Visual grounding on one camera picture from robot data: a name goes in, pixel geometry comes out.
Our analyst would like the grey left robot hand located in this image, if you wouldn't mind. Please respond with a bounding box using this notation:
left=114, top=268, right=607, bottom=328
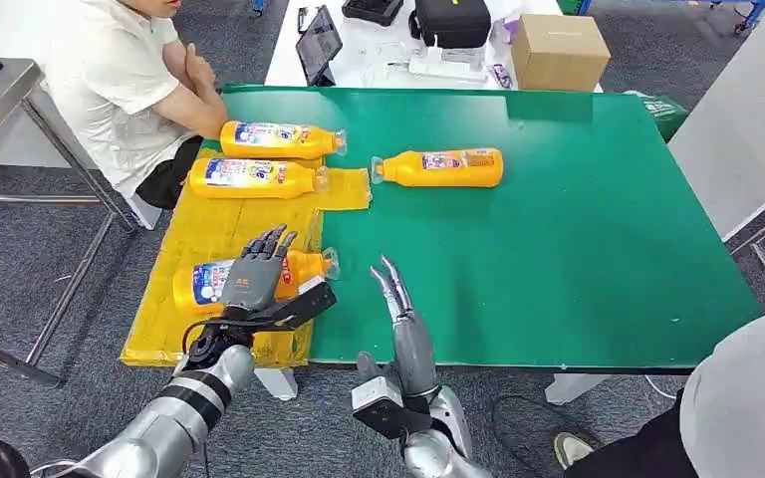
left=219, top=224, right=299, bottom=316

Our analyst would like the seated person's hand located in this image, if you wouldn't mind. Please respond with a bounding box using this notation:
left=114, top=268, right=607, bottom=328
left=184, top=42, right=219, bottom=94

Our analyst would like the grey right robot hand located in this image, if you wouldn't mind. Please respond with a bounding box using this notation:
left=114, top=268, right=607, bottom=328
left=356, top=255, right=441, bottom=400

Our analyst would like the orange drink bottle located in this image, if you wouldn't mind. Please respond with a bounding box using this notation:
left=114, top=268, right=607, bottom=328
left=219, top=119, right=349, bottom=161
left=172, top=247, right=341, bottom=315
left=370, top=147, right=505, bottom=189
left=186, top=157, right=331, bottom=200

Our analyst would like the yellow sheet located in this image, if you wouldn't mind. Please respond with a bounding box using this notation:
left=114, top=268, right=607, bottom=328
left=120, top=147, right=372, bottom=369

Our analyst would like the seated person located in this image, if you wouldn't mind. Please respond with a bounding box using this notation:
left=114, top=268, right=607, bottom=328
left=42, top=0, right=231, bottom=211

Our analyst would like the white table leg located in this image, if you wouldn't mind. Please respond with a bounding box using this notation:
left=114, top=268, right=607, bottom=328
left=253, top=367, right=299, bottom=402
left=544, top=373, right=612, bottom=405

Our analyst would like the black tablet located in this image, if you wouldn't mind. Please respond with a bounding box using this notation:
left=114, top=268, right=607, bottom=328
left=294, top=5, right=345, bottom=87

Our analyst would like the white table with equipment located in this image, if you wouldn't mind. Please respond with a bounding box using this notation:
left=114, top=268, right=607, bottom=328
left=263, top=0, right=605, bottom=93

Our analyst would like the flat black case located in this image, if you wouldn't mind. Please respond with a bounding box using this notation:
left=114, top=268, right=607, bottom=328
left=341, top=0, right=404, bottom=26

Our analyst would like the green table mat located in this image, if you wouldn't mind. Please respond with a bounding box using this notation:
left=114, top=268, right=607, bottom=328
left=200, top=84, right=763, bottom=370

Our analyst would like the steel bench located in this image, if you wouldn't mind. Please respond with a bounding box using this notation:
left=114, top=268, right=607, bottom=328
left=0, top=57, right=139, bottom=387

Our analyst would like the black bag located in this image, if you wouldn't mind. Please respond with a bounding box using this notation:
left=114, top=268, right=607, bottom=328
left=408, top=0, right=493, bottom=49

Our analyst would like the purple packet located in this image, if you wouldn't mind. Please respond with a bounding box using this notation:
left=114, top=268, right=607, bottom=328
left=491, top=16, right=521, bottom=46

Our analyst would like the standing person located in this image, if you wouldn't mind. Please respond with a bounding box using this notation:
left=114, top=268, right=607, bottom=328
left=554, top=303, right=765, bottom=478

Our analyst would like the cardboard box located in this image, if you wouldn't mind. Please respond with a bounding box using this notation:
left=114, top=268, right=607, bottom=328
left=509, top=13, right=613, bottom=93

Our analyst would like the green bag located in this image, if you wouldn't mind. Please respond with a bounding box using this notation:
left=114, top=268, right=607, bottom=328
left=623, top=90, right=690, bottom=141

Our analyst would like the plain white table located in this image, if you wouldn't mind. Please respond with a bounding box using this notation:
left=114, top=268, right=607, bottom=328
left=665, top=11, right=765, bottom=242

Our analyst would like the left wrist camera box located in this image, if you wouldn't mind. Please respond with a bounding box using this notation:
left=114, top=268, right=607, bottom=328
left=275, top=277, right=338, bottom=332

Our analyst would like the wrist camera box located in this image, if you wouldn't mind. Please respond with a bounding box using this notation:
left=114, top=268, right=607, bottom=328
left=351, top=375, right=433, bottom=440
left=275, top=277, right=338, bottom=332

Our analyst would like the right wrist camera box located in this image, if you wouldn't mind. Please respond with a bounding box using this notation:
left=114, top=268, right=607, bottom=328
left=351, top=375, right=433, bottom=440

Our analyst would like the white floor cable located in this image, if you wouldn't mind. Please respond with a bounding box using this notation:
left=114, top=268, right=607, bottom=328
left=642, top=374, right=677, bottom=400

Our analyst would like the silver cable loop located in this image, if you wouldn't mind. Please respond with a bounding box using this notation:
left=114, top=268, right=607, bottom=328
left=29, top=459, right=81, bottom=478

